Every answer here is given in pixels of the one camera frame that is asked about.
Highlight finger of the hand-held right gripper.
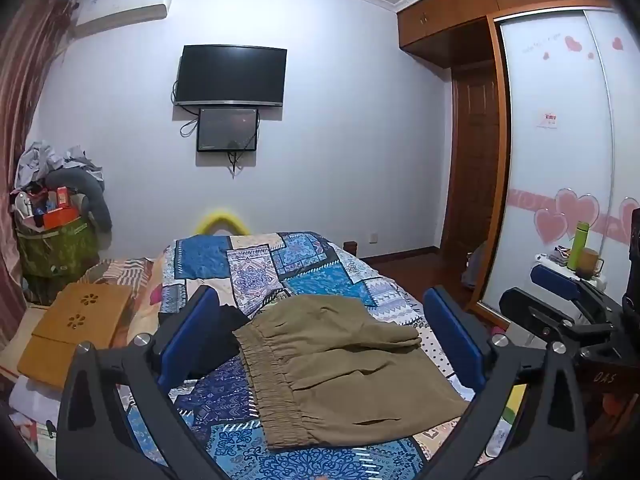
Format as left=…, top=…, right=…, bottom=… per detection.
left=530, top=264, right=626, bottom=323
left=499, top=287, right=616, bottom=361

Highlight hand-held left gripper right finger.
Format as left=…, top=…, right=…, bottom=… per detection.
left=422, top=285, right=591, bottom=480

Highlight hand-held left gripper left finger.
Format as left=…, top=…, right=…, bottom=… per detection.
left=56, top=285, right=236, bottom=480

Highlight khaki pants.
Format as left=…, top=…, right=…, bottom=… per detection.
left=232, top=294, right=476, bottom=451

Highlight black cloth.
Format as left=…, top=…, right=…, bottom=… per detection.
left=160, top=302, right=251, bottom=377

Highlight amber mug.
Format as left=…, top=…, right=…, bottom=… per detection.
left=575, top=247, right=605, bottom=281

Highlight green bottle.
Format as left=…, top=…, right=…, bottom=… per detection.
left=567, top=220, right=590, bottom=273

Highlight grey bag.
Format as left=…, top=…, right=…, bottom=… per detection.
left=462, top=242, right=488, bottom=291

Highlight pink patterned bed sheet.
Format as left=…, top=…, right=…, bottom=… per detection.
left=82, top=257, right=168, bottom=348

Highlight white sliding wardrobe door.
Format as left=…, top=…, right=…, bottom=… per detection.
left=500, top=10, right=615, bottom=311
left=585, top=7, right=640, bottom=261

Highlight wooden lap desk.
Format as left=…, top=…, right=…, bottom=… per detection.
left=17, top=282, right=132, bottom=391

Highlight yellow cushion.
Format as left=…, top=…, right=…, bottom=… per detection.
left=194, top=206, right=251, bottom=237

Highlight blue patchwork quilt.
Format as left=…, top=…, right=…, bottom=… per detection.
left=120, top=231, right=501, bottom=480

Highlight brown wooden door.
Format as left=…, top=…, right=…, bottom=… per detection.
left=440, top=64, right=501, bottom=262

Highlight green fabric bag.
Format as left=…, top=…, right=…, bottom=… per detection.
left=15, top=205, right=101, bottom=279

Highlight pile of grey clothes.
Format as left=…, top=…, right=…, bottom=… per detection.
left=45, top=166, right=113, bottom=233

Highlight white paper stack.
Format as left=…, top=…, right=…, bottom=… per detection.
left=7, top=375, right=63, bottom=456

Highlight orange box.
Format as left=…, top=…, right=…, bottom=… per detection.
left=42, top=187, right=82, bottom=229

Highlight wooden wardrobe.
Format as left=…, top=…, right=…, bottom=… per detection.
left=396, top=0, right=618, bottom=318

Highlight striped pink curtain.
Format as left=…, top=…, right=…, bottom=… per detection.
left=0, top=0, right=76, bottom=361

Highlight white air conditioner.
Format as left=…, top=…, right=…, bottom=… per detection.
left=75, top=0, right=175, bottom=38

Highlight black monitor cable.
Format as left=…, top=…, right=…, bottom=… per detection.
left=227, top=140, right=247, bottom=179

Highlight small black wall monitor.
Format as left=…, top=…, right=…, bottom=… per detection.
left=196, top=107, right=260, bottom=153

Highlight black wall television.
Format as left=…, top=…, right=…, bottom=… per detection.
left=175, top=45, right=288, bottom=107

